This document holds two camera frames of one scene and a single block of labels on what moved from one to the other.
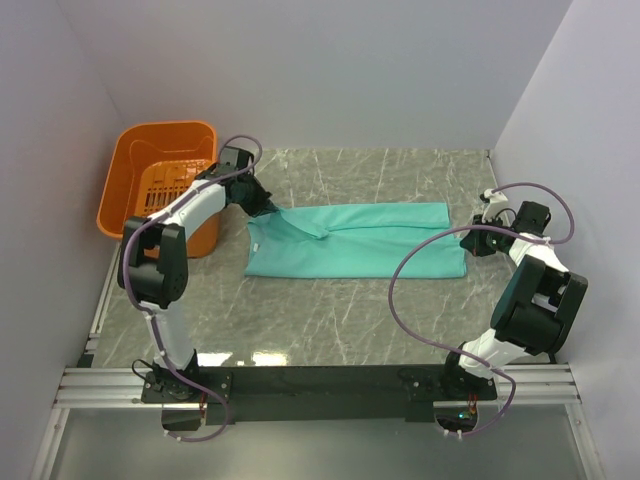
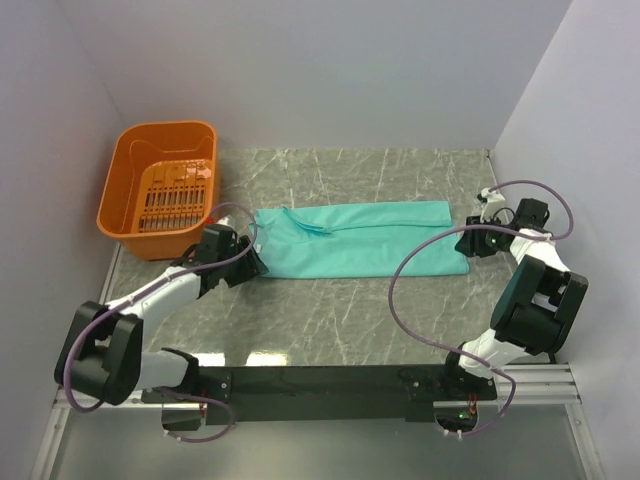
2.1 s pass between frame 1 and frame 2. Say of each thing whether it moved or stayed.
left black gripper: moved
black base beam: stayed
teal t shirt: stayed
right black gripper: stayed
